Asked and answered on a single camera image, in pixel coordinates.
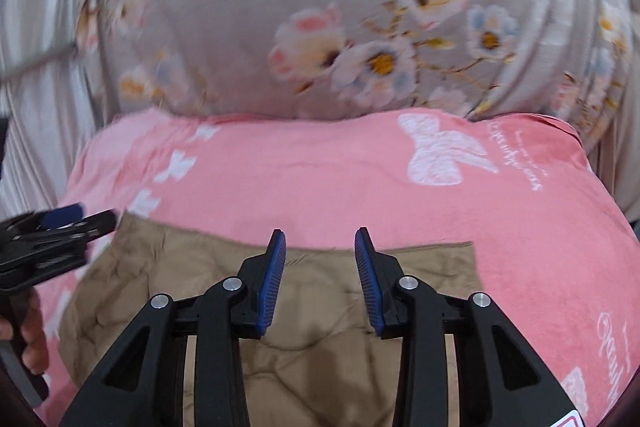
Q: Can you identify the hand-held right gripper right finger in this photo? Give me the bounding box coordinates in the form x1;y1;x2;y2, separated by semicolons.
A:
353;227;581;427

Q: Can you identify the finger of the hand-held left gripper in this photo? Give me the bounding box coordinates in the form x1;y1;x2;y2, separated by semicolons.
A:
20;209;119;254
0;204;84;242

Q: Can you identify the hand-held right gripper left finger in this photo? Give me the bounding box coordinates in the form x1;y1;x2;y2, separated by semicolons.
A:
60;228;287;427

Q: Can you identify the tan quilted jacket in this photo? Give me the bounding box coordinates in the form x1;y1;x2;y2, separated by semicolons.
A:
59;213;483;427

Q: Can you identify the person's left hand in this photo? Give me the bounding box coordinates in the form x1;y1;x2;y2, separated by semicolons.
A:
21;291;50;376

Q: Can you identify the grey curtain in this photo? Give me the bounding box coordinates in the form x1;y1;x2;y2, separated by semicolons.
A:
0;0;118;220

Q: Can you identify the pink bow-print blanket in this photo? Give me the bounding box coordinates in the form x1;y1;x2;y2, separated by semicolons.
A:
20;107;640;427

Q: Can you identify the grey curtain tieback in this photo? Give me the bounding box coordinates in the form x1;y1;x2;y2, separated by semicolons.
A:
0;38;83;82

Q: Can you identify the grey floral cloth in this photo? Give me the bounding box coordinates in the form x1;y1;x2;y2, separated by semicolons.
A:
75;0;637;152

